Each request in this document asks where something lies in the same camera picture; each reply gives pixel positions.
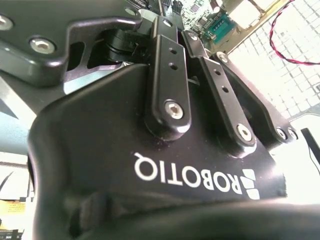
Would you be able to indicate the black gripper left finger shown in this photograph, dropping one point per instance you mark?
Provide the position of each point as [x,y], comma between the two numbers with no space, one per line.
[170,82]

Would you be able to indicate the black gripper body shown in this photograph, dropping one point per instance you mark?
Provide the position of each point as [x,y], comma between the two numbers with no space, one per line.
[100,150]

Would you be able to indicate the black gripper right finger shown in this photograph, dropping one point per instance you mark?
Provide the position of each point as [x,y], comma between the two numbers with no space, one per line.
[225,100]

